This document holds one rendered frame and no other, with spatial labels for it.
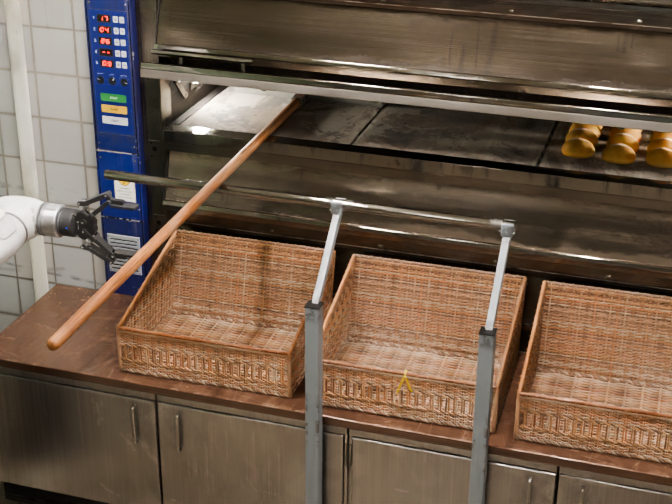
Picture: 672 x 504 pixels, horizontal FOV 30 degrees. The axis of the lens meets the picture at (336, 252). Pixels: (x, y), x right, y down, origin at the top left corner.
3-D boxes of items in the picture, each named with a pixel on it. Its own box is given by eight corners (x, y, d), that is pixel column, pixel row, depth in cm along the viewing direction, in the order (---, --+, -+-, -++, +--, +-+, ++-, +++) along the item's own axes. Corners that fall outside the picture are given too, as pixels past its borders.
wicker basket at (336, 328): (350, 328, 407) (351, 250, 395) (523, 353, 393) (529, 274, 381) (304, 404, 365) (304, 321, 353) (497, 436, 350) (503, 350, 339)
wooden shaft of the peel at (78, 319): (57, 353, 273) (56, 341, 271) (45, 351, 273) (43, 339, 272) (300, 107, 421) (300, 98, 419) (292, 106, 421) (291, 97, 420)
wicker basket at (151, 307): (177, 301, 423) (173, 226, 411) (338, 324, 409) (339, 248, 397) (115, 372, 380) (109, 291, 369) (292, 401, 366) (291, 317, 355)
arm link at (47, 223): (54, 228, 339) (74, 230, 337) (37, 241, 331) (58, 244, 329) (51, 196, 335) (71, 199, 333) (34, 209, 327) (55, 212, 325)
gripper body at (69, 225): (69, 201, 333) (101, 205, 330) (72, 230, 336) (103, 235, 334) (55, 212, 326) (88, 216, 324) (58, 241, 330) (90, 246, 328)
